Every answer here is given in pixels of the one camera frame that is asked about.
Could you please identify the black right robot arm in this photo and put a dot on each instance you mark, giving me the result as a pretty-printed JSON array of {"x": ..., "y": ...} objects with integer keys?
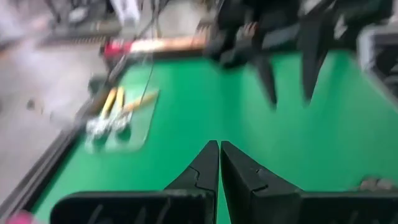
[{"x": 382, "y": 62}]

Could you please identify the green table mat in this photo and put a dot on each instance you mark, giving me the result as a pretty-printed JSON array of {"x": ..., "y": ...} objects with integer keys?
[{"x": 202, "y": 109}]

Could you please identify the red tool box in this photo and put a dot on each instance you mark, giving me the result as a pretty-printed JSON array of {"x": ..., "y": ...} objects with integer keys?
[{"x": 116, "y": 49}]

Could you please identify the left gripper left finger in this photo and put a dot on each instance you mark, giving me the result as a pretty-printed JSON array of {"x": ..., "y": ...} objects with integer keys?
[{"x": 186, "y": 205}]

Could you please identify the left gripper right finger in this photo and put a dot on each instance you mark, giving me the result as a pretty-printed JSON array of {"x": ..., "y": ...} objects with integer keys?
[{"x": 280, "y": 205}]

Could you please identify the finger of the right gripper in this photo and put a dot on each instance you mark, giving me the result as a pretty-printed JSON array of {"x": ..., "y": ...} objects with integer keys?
[
  {"x": 312, "y": 71},
  {"x": 265, "y": 81}
]

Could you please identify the clear plastic bin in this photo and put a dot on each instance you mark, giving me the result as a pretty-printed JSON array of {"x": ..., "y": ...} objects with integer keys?
[{"x": 136, "y": 130}]

